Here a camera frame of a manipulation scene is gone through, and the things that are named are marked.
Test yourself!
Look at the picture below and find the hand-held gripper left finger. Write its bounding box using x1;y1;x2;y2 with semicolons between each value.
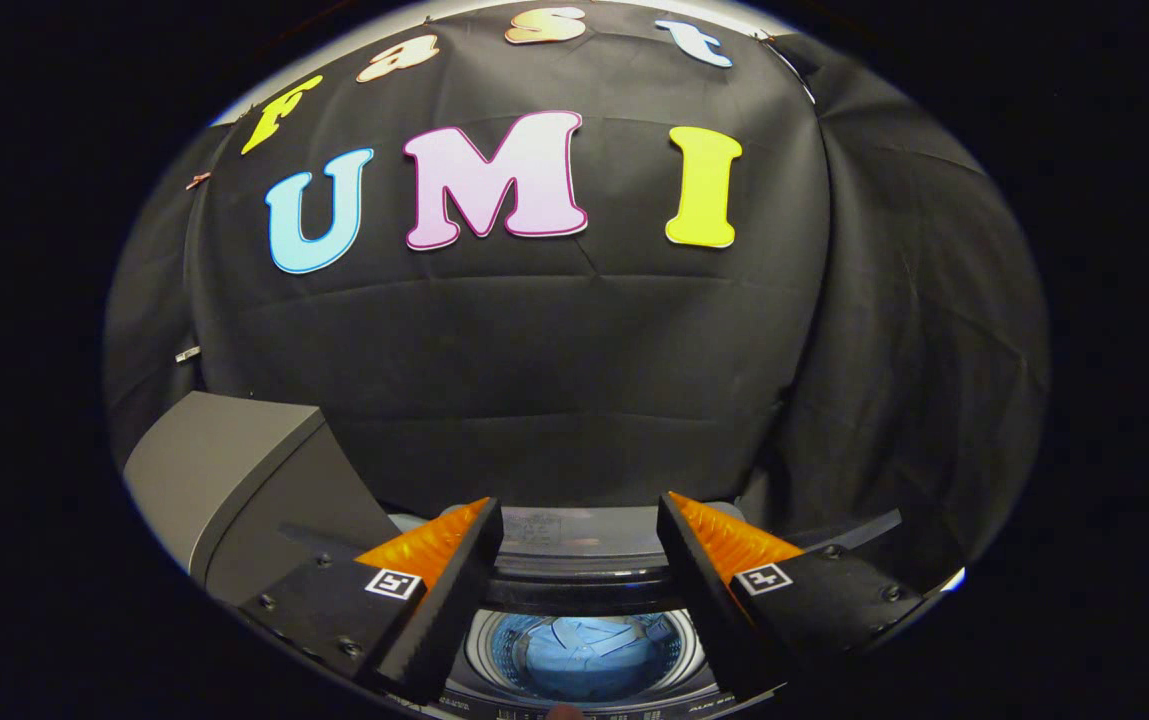
238;496;505;706

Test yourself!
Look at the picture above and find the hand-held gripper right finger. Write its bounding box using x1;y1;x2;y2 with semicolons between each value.
656;491;937;701

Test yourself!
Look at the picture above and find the grey washing machine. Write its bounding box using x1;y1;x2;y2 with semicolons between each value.
374;560;795;720

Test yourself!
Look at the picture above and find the light blue polo shirt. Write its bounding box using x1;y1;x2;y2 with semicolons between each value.
512;616;673;703

